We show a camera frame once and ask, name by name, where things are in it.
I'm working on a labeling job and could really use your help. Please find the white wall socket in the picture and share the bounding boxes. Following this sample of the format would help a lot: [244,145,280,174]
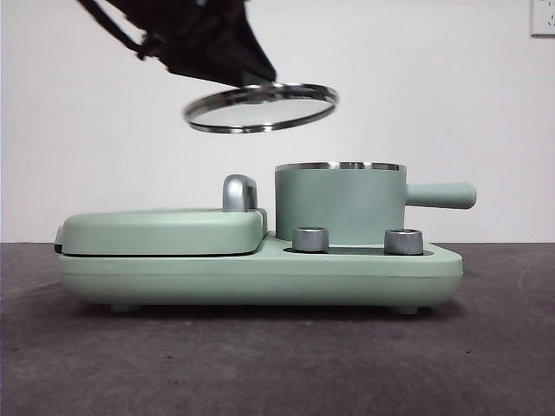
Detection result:
[531,0,555,37]

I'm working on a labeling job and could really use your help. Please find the mint green breakfast machine base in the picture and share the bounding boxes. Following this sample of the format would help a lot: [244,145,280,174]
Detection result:
[57,231,464,314]

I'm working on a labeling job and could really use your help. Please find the glass pot lid green knob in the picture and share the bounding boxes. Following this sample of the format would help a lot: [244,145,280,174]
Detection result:
[181,71,340,134]

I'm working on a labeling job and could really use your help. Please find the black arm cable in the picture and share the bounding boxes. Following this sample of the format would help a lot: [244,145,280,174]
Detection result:
[75,0,148,62]

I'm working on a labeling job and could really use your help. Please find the silver control knob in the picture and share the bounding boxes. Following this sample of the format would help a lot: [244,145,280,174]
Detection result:
[292,225,331,253]
[384,228,425,256]

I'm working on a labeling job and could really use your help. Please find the green griddle cover silver handle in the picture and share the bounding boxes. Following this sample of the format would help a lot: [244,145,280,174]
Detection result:
[54,174,270,257]

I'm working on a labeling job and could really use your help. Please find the mint green handled pot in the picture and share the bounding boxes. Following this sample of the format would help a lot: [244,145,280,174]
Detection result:
[274,161,478,244]

